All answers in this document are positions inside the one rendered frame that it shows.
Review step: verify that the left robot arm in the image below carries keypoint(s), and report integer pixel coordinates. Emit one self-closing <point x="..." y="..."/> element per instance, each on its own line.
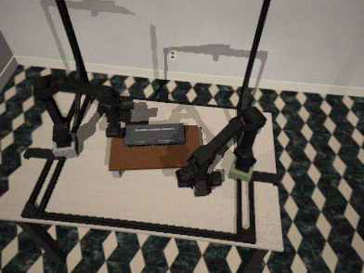
<point x="205" y="155"/>

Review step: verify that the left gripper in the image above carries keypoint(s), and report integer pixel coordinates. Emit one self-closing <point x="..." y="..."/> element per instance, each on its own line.
<point x="214" y="180"/>

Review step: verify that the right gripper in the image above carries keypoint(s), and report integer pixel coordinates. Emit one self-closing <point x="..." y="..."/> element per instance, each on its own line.
<point x="113" y="129"/>

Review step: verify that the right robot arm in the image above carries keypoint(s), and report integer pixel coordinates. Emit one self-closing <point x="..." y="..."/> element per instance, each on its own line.
<point x="44" y="92"/>

